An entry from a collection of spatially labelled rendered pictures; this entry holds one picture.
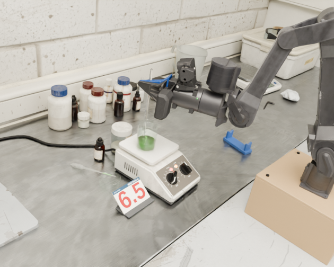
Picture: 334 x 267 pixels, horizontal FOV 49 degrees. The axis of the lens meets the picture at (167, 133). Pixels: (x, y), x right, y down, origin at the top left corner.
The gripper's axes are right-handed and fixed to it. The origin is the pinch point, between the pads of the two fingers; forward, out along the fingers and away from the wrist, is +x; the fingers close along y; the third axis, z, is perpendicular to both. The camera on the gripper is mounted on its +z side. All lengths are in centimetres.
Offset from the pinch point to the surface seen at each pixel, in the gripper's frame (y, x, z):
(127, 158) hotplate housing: 4.0, 2.4, -19.5
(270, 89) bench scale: -78, -31, -23
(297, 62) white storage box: -104, -40, -16
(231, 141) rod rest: -27.3, -21.4, -24.2
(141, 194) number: 9.8, -4.4, -24.3
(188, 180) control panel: 1.6, -13.9, -22.1
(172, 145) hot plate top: -3.9, -6.9, -16.9
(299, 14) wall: -141, -36, -1
